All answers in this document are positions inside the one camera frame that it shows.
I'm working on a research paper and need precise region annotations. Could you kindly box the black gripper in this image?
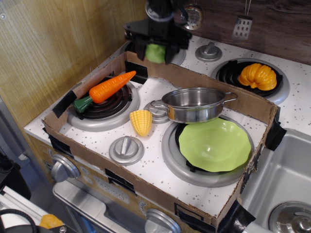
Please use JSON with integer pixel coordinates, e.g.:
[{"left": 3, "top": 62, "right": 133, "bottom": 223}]
[{"left": 124, "top": 18, "right": 192, "bottom": 64}]

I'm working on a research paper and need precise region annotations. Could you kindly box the light green toy broccoli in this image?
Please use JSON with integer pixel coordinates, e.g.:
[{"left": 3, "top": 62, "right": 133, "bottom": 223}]
[{"left": 145, "top": 44, "right": 166, "bottom": 64}]

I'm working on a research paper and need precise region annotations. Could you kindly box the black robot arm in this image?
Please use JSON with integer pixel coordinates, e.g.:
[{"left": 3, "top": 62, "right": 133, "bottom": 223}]
[{"left": 124, "top": 0, "right": 192, "bottom": 64}]

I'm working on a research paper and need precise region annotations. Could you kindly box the small steel pan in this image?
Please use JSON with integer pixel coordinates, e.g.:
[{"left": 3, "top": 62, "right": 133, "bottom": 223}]
[{"left": 150, "top": 87, "right": 238, "bottom": 124}]

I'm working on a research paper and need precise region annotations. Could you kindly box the back left stove burner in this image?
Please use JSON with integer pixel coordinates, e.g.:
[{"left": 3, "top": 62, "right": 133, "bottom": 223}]
[{"left": 120, "top": 41, "right": 186, "bottom": 66}]

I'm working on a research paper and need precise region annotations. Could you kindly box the stove burner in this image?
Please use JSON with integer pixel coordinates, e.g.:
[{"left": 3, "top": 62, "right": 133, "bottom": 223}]
[
  {"left": 161, "top": 116, "right": 254, "bottom": 187},
  {"left": 211, "top": 58, "right": 290, "bottom": 105},
  {"left": 68, "top": 82, "right": 140, "bottom": 132},
  {"left": 120, "top": 41, "right": 186, "bottom": 66}
]

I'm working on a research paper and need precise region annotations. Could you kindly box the brown cardboard fence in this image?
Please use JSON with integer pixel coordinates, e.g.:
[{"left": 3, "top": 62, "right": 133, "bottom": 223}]
[{"left": 43, "top": 51, "right": 282, "bottom": 231}]

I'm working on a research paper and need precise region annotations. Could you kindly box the hanging silver strainer spoon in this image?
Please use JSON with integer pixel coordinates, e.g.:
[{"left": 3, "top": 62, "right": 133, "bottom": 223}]
[{"left": 180, "top": 0, "right": 204, "bottom": 31}]

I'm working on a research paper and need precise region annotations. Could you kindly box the back silver stove knob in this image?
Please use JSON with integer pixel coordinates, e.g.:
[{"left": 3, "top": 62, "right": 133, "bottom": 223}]
[{"left": 195, "top": 42, "right": 223, "bottom": 62}]

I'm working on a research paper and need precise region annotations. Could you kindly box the silver stove knob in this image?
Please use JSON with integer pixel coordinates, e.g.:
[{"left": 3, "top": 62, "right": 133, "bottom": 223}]
[
  {"left": 195, "top": 42, "right": 223, "bottom": 62},
  {"left": 144, "top": 100, "right": 170, "bottom": 124},
  {"left": 109, "top": 136, "right": 144, "bottom": 166}
]

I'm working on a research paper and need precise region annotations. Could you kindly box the middle silver stove knob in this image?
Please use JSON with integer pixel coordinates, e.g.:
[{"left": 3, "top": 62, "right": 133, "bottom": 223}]
[{"left": 144, "top": 100, "right": 170, "bottom": 124}]

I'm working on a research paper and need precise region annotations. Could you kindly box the front left stove burner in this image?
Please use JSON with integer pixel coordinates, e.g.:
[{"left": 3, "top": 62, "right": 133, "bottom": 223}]
[{"left": 68, "top": 82, "right": 140, "bottom": 132}]

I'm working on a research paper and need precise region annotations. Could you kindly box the yellow toy corn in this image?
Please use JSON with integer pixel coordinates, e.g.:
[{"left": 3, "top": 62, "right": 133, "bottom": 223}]
[{"left": 129, "top": 110, "right": 153, "bottom": 136}]

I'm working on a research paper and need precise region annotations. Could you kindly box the orange toy carrot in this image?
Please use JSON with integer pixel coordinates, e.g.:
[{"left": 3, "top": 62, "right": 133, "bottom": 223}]
[{"left": 73, "top": 71, "right": 136, "bottom": 113}]

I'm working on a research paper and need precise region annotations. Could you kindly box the back right stove burner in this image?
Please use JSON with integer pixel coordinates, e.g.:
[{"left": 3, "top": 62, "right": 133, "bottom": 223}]
[{"left": 211, "top": 58, "right": 290, "bottom": 105}]

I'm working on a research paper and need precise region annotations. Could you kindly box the hanging silver slotted spatula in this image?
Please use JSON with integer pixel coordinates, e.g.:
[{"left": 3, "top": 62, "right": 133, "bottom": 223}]
[{"left": 231, "top": 0, "right": 253, "bottom": 41}]

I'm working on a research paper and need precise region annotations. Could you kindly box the orange toy pumpkin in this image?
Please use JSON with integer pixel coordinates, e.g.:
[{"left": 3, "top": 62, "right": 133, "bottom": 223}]
[{"left": 238, "top": 63, "right": 277, "bottom": 91}]

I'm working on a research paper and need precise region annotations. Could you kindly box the front silver stove knob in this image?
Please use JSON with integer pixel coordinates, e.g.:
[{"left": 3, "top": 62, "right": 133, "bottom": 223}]
[{"left": 109, "top": 136, "right": 144, "bottom": 166}]

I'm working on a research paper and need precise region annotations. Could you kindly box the front right stove burner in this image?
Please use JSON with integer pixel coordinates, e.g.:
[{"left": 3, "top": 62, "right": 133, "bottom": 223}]
[{"left": 161, "top": 116, "right": 254, "bottom": 187}]

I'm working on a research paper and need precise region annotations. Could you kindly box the light green plastic plate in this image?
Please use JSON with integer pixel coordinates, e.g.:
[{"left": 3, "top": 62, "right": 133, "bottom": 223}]
[{"left": 178, "top": 118, "right": 252, "bottom": 172}]

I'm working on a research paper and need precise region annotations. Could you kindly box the left silver oven knob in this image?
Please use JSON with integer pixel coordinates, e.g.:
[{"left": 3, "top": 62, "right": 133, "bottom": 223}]
[{"left": 51, "top": 154, "right": 80, "bottom": 183}]

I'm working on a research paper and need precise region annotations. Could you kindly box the silver oven knob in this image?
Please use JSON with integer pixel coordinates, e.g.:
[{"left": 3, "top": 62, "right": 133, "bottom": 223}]
[
  {"left": 51, "top": 154, "right": 80, "bottom": 183},
  {"left": 144, "top": 208, "right": 182, "bottom": 233}
]

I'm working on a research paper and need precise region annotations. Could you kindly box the right silver oven knob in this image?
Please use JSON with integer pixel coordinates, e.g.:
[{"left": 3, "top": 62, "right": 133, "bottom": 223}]
[{"left": 144, "top": 208, "right": 182, "bottom": 233}]

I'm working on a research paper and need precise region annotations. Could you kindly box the silver sink basin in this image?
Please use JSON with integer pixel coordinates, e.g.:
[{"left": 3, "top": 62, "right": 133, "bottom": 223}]
[{"left": 241, "top": 129, "right": 311, "bottom": 233}]

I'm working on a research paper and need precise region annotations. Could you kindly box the yellow object bottom left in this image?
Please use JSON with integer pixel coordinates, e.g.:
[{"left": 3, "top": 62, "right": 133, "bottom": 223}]
[{"left": 39, "top": 214, "right": 64, "bottom": 229}]

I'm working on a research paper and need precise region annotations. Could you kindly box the silver sink drain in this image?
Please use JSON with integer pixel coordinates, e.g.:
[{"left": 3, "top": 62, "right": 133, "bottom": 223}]
[{"left": 268, "top": 201, "right": 311, "bottom": 233}]

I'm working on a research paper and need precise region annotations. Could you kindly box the blue black arm cable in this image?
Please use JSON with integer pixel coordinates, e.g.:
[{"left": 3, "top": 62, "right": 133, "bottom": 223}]
[{"left": 178, "top": 6, "right": 190, "bottom": 24}]

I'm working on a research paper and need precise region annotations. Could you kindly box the silver oven door handle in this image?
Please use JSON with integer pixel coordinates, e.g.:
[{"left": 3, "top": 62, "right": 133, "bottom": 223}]
[{"left": 53, "top": 181, "right": 128, "bottom": 233}]

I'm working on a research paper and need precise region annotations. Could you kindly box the black cable loop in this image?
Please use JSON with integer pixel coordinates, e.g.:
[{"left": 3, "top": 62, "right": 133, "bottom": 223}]
[{"left": 0, "top": 208, "right": 37, "bottom": 233}]

